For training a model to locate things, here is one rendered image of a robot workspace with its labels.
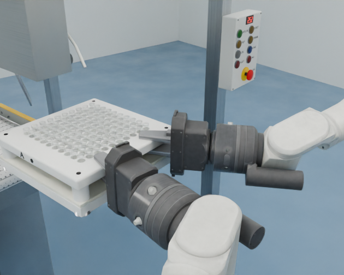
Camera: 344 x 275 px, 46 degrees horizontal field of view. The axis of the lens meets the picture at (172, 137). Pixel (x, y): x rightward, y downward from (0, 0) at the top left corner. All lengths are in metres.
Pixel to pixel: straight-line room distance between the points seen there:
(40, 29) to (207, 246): 0.71
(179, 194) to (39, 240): 0.93
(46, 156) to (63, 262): 1.41
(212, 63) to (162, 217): 1.04
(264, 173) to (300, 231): 1.60
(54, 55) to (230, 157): 0.53
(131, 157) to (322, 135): 0.32
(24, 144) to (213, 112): 0.94
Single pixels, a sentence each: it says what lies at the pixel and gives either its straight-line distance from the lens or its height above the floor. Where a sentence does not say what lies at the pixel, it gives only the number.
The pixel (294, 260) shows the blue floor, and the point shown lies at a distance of 2.11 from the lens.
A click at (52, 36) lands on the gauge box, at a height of 1.19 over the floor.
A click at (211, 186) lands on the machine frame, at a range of 1.73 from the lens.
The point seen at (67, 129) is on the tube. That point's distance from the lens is 0.78.
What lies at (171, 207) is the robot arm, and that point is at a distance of 0.53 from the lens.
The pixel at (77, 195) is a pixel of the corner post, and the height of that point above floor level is 1.05.
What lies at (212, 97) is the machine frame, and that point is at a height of 0.85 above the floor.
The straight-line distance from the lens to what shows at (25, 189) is 1.16.
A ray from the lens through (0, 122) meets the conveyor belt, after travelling 1.37.
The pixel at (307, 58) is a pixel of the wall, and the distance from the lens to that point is 4.52.
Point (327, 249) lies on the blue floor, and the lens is 2.22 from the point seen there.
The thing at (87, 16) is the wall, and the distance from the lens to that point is 4.97.
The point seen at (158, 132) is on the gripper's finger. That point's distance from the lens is 0.74.
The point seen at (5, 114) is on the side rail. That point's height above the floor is 0.90.
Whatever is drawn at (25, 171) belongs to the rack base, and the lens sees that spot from 0.78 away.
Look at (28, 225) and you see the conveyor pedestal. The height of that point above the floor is 0.60.
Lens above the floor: 1.43
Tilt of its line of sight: 28 degrees down
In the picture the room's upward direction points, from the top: straight up
